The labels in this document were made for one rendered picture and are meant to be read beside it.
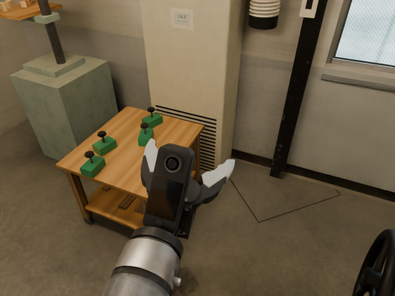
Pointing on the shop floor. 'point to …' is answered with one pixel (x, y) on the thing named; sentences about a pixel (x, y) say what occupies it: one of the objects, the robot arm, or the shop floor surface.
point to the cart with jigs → (124, 162)
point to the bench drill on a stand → (60, 86)
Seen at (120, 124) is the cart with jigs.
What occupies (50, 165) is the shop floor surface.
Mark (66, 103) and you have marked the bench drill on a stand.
